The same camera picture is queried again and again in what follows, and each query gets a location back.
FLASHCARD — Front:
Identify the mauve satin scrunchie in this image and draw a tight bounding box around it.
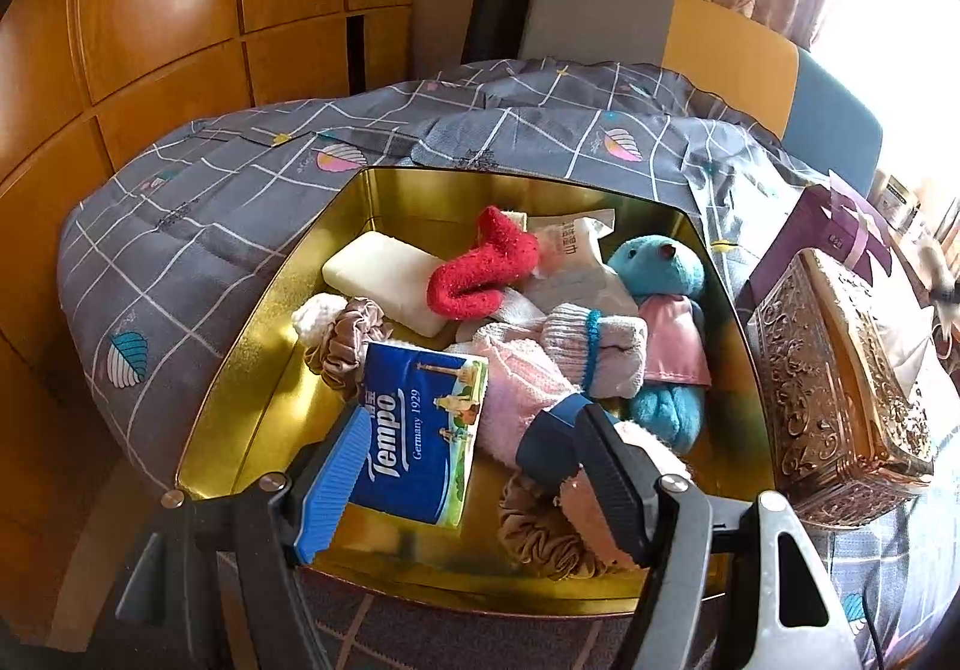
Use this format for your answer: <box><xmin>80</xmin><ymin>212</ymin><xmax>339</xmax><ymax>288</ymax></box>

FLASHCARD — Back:
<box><xmin>304</xmin><ymin>297</ymin><xmax>387</xmax><ymax>405</ymax></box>

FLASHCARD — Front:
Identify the white soap bar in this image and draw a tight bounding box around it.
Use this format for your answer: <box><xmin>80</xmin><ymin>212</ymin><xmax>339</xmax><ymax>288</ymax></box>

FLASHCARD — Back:
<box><xmin>322</xmin><ymin>231</ymin><xmax>458</xmax><ymax>339</ymax></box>

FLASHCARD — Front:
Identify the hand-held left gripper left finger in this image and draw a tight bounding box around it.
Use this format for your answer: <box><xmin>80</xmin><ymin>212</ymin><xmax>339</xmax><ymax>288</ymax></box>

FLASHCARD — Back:
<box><xmin>112</xmin><ymin>407</ymin><xmax>374</xmax><ymax>670</ymax></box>

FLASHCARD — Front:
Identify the brown satin scrunchie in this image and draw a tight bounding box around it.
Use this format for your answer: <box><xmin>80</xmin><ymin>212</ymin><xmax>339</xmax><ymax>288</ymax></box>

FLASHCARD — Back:
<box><xmin>496</xmin><ymin>471</ymin><xmax>612</xmax><ymax>581</ymax></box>

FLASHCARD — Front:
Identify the pink fuzzy sock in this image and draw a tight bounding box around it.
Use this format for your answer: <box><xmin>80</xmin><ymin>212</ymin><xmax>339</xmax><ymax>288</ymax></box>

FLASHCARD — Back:
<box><xmin>559</xmin><ymin>463</ymin><xmax>646</xmax><ymax>570</ymax></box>

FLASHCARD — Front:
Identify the red fuzzy sock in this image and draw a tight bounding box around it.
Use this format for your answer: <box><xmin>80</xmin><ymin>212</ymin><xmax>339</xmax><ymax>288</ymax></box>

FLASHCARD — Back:
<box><xmin>426</xmin><ymin>205</ymin><xmax>541</xmax><ymax>322</ymax></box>

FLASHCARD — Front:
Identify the white sock with blue stripe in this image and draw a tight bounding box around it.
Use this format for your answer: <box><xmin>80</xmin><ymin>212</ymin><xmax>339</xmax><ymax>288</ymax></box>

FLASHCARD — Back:
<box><xmin>540</xmin><ymin>306</ymin><xmax>650</xmax><ymax>397</ymax></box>

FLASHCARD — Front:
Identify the blue teddy bear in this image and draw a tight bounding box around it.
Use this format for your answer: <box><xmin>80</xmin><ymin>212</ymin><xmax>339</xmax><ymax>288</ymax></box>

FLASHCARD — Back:
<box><xmin>606</xmin><ymin>233</ymin><xmax>713</xmax><ymax>455</ymax></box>

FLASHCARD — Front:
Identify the white fluffy sock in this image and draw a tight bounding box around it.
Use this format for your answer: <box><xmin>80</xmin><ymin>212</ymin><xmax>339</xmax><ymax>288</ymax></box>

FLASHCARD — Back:
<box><xmin>611</xmin><ymin>418</ymin><xmax>691</xmax><ymax>487</ymax></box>

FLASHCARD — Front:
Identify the pink knitted sock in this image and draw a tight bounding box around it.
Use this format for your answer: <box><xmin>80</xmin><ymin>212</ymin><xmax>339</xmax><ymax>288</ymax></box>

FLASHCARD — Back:
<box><xmin>442</xmin><ymin>321</ymin><xmax>582</xmax><ymax>468</ymax></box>

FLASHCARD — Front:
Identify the white wet wipes packet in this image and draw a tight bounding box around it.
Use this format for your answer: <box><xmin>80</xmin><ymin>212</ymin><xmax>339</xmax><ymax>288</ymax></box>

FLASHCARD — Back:
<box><xmin>517</xmin><ymin>208</ymin><xmax>638</xmax><ymax>326</ymax></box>

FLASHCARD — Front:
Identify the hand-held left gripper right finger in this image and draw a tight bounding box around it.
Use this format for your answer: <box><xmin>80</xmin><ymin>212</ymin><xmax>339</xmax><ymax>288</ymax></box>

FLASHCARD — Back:
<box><xmin>574</xmin><ymin>407</ymin><xmax>863</xmax><ymax>670</ymax></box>

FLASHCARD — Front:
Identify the ornate gold tissue box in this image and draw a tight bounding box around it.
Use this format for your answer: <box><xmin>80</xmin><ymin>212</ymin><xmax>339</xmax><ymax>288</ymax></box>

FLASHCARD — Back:
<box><xmin>750</xmin><ymin>248</ymin><xmax>938</xmax><ymax>528</ymax></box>

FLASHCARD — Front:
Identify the grey yellow blue headboard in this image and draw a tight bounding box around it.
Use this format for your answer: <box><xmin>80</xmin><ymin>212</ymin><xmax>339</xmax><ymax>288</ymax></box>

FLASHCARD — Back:
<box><xmin>517</xmin><ymin>0</ymin><xmax>886</xmax><ymax>180</ymax></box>

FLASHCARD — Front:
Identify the blue tissue packet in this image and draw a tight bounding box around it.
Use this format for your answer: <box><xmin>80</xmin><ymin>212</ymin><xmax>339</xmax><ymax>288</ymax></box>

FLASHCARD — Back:
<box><xmin>351</xmin><ymin>340</ymin><xmax>490</xmax><ymax>530</ymax></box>

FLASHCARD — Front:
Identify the wooden wardrobe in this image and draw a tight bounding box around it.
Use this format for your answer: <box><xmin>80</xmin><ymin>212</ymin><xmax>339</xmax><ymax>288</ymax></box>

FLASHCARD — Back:
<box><xmin>0</xmin><ymin>0</ymin><xmax>421</xmax><ymax>641</ymax></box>

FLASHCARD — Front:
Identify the black cable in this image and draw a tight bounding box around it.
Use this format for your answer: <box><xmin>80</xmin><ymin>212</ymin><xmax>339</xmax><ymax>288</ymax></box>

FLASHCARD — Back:
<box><xmin>859</xmin><ymin>569</ymin><xmax>890</xmax><ymax>670</ymax></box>

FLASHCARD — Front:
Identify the white tissue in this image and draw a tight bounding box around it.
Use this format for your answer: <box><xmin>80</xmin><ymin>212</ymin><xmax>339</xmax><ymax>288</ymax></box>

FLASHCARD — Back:
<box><xmin>889</xmin><ymin>328</ymin><xmax>942</xmax><ymax>390</ymax></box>

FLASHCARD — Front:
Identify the gold tin box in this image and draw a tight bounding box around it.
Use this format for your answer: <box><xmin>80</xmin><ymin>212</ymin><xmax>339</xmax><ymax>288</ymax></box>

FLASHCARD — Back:
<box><xmin>174</xmin><ymin>166</ymin><xmax>777</xmax><ymax>618</ymax></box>

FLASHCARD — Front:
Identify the purple cardboard box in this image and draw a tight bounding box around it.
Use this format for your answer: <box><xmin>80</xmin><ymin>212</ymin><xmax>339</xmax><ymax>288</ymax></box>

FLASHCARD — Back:
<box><xmin>746</xmin><ymin>178</ymin><xmax>893</xmax><ymax>311</ymax></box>

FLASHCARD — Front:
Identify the cream knitted sock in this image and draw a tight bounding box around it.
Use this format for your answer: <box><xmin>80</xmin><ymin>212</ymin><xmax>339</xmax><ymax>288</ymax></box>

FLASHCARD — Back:
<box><xmin>291</xmin><ymin>292</ymin><xmax>350</xmax><ymax>345</ymax></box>

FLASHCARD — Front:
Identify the grey checked quilt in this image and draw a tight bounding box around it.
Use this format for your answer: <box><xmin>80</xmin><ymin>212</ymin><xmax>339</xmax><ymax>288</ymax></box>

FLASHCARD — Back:
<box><xmin>56</xmin><ymin>58</ymin><xmax>960</xmax><ymax>670</ymax></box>

